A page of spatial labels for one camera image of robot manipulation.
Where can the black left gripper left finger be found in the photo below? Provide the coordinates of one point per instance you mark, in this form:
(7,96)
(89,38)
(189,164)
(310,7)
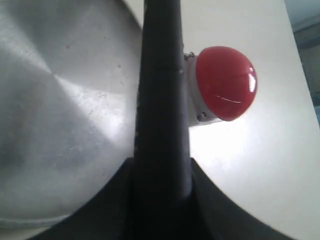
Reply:
(104,217)

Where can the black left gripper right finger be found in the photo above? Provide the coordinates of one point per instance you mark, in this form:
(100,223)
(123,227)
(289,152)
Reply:
(214,216)

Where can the round steel plate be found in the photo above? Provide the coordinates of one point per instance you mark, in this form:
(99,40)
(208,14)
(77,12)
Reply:
(69,72)

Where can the yellow black claw hammer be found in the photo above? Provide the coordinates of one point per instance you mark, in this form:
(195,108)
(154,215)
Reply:
(161,147)

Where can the red dome push button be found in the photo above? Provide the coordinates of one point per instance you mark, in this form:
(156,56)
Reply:
(222,85)

